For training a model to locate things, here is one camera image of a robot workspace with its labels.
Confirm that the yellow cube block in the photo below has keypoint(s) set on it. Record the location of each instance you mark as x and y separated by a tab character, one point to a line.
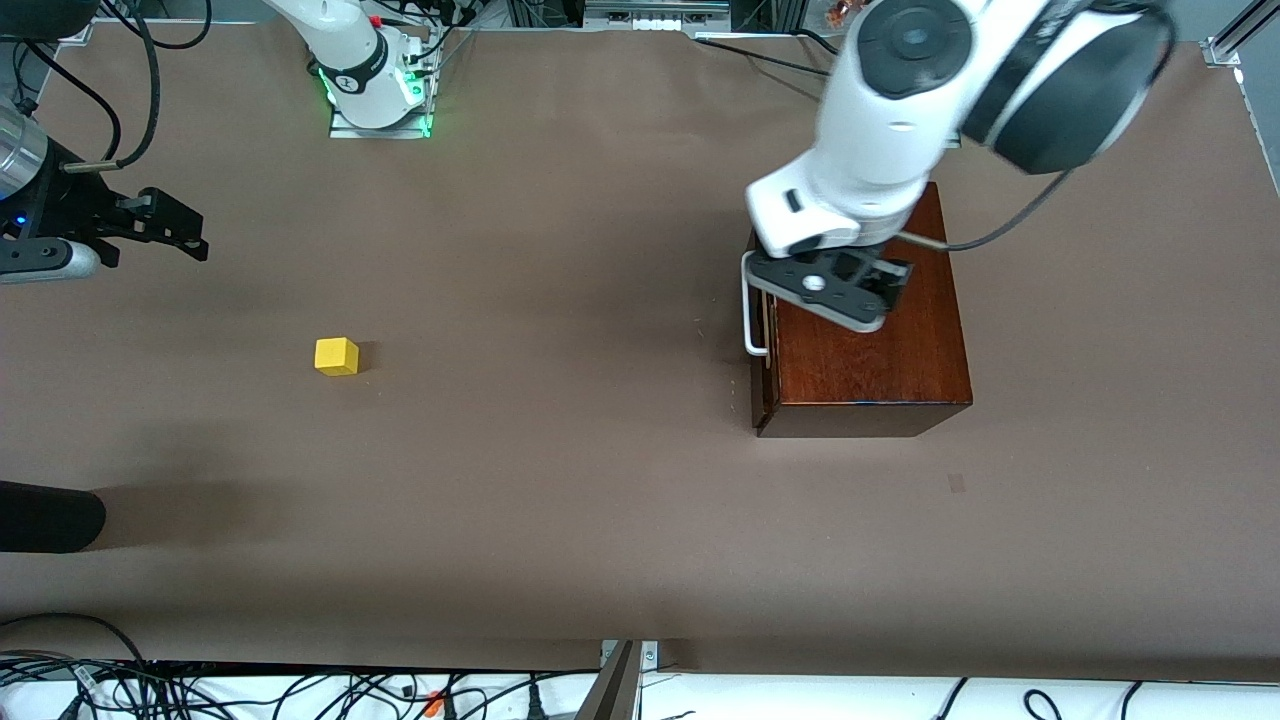
336	357

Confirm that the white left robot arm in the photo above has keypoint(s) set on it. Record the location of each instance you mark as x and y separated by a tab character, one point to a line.
880	130

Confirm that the white power strip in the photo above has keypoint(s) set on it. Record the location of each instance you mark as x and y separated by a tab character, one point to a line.
655	20

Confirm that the aluminium frame bracket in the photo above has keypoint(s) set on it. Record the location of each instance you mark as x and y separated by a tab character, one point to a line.
1225	50
78	34

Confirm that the dark brown wooden cabinet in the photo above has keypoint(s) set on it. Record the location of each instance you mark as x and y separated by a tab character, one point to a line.
880	370

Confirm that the aluminium profile post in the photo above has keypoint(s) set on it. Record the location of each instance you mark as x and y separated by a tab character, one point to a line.
615	690

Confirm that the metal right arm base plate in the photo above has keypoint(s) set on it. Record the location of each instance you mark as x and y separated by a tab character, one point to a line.
345	131

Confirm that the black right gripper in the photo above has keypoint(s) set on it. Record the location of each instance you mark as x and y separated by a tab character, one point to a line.
72	203

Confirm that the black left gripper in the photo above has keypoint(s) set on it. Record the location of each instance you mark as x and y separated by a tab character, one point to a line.
884	277

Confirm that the black cylindrical object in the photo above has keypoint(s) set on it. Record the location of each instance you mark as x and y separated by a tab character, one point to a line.
50	516

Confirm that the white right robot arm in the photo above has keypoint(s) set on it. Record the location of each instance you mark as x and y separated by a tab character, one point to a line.
350	60

